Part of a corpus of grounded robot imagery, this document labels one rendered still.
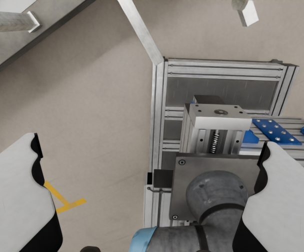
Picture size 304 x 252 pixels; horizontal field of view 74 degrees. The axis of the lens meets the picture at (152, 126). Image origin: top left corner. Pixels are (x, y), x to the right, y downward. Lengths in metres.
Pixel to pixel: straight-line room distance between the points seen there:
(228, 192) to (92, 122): 1.33
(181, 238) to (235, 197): 0.16
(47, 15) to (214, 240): 0.77
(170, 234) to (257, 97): 1.16
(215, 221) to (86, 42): 1.31
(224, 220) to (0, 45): 0.85
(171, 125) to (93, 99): 0.62
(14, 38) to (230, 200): 0.81
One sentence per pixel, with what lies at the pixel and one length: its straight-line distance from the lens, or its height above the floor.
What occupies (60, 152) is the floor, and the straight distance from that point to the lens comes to 1.92.
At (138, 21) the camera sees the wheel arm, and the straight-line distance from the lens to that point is 0.58.
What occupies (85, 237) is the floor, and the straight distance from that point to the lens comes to 2.67.
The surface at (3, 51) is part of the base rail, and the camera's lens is 0.90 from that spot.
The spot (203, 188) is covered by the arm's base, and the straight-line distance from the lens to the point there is 0.52.
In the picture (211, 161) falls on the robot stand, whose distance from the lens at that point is 0.51.
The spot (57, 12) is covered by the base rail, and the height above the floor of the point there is 0.70.
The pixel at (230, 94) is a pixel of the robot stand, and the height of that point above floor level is 0.21.
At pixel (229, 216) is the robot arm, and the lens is 0.46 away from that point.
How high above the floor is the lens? 1.43
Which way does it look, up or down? 63 degrees down
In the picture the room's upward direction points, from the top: 178 degrees counter-clockwise
